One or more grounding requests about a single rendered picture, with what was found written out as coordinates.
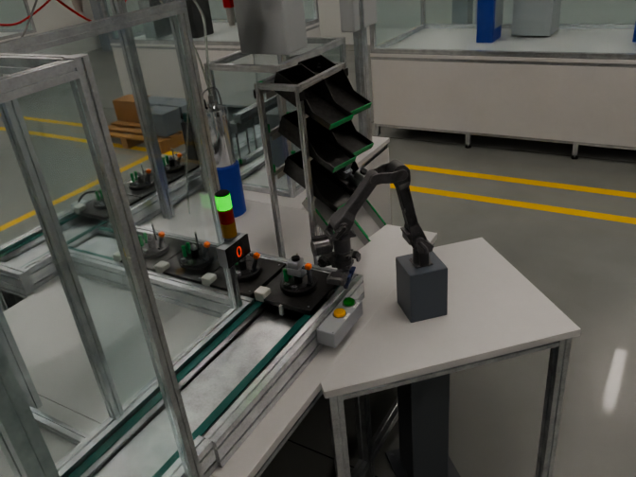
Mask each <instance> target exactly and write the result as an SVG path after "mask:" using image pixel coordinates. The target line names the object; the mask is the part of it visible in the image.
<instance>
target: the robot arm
mask: <svg viewBox="0 0 636 477"><path fill-rule="evenodd" d="M410 182H411V172H410V170H409V168H408V167H406V166H405V165H404V164H403V163H402V162H401V161H399V160H397V159H395V160H392V161H390V163H386V164H382V165H380V166H379V167H377V168H373V169H370V170H368V171H367V172H366V174H365V176H364V178H363V179H362V181H361V183H360V184H359V185H358V187H357V188H356V190H355V191H354V193H353V194H352V195H351V197H350V198H349V200H348V201H347V202H346V204H345V205H344V206H342V207H341V208H339V209H338V210H337V211H336V212H335V213H334V214H333V215H332V216H331V217H330V220H329V224H328V226H327V228H326V230H325V232H326V233H325V234H324V235H320V236H313V237H311V241H310V247H311V251H312V254H313V256H320V257H319V260H318V265H319V266H320V267H326V266H330V265H332V268H338V269H337V271H336V272H333V271H332V272H331V273H330V274H329V275H328V277H327V283H328V284H330V285H337V286H344V288H345V289H347V288H348V286H349V283H350V281H351V278H352V276H353V274H354V272H355V269H356V267H353V266H352V265H353V263H354V259H352V258H356V260H357V262H359V261H360V260H361V254H360V253H359V252H358V251H353V249H351V243H350V238H354V237H356V234H355V233H354V231H352V230H351V228H352V226H353V224H354V221H355V218H356V215H357V213H358V211H359V210H360V208H361V207H362V205H363V204H364V202H365V201H366V200H367V198H368V197H369V195H370V194H371V193H372V191H373V190H374V188H375V187H376V186H377V185H380V184H394V186H395V188H396V191H397V196H398V199H399V203H400V207H401V211H402V215H403V218H404V221H405V224H404V227H400V229H401V231H402V236H403V238H404V239H405V240H406V241H407V242H408V243H409V245H411V246H412V247H413V258H410V261H411V262H412V264H413V265H414V266H415V267H416V268H421V267H426V266H431V265H433V263H432V262H431V261H430V252H431V251H432V250H433V245H432V244H431V243H430V242H429V241H428V240H427V238H426V236H425V234H424V232H423V230H422V228H421V227H420V225H419V223H418V221H417V217H416V213H415V207H414V203H413V199H412V195H411V191H410ZM333 229H334V231H335V233H333V231H332V230H333ZM332 241H333V243H332ZM333 245H334V252H332V250H333Z"/></svg>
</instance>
